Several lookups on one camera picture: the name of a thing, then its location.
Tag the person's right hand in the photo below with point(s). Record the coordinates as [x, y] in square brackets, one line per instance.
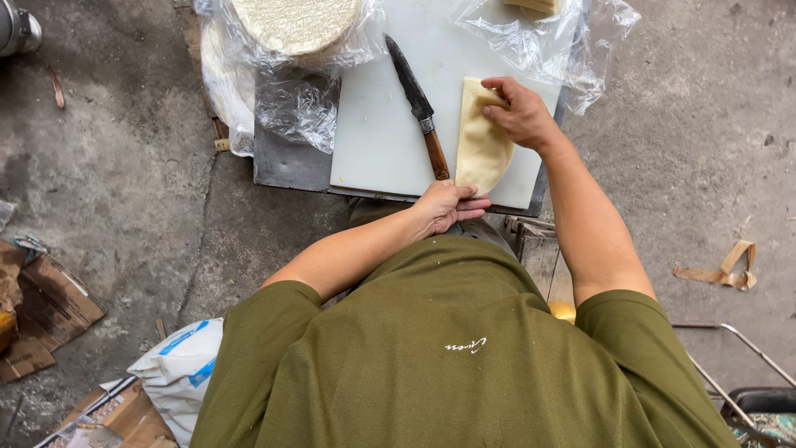
[527, 118]

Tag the person's left hand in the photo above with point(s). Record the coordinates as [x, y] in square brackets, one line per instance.
[443, 208]

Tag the person's left fingers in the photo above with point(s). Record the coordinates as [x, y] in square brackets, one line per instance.
[471, 204]

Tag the pale dough sheet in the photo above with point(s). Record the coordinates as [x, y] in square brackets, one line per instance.
[482, 152]

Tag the wooden crate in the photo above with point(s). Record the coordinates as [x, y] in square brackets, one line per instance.
[541, 255]

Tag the grey trousers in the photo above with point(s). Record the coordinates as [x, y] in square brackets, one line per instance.
[373, 213]

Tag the white plastic cutting board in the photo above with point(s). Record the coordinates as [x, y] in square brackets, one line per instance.
[385, 124]

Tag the yellow round object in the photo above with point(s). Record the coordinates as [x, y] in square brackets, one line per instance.
[563, 310]

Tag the olive green shirt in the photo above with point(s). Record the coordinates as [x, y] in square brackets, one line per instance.
[448, 361]

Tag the large clear plastic sheet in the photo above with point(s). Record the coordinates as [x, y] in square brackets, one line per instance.
[559, 43]

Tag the grey low table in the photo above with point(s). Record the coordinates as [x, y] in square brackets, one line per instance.
[289, 165]

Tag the crumpled clear plastic bag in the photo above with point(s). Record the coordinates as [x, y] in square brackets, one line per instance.
[298, 109]

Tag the pale cut dough stack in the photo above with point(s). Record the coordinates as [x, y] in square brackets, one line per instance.
[538, 5]

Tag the stack of round wrappers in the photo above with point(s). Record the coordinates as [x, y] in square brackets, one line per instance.
[295, 25]

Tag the brown tape strip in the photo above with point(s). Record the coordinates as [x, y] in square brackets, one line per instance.
[724, 274]

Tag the clear plastic wrapper bag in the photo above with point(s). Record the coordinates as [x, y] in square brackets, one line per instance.
[233, 87]

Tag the white printed sack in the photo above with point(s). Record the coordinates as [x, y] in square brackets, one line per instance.
[177, 370]

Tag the patterned teal cloth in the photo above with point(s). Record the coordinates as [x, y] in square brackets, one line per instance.
[771, 429]

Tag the printed cardboard box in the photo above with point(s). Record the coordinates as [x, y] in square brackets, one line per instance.
[118, 414]

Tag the dry brown leaf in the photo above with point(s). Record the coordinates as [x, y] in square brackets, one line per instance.
[57, 90]

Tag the torn brown cardboard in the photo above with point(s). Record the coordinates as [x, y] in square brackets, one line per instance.
[53, 308]

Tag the metal pot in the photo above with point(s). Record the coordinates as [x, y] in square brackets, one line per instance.
[15, 25]

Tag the metal chair frame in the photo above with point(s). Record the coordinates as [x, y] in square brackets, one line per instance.
[746, 342]

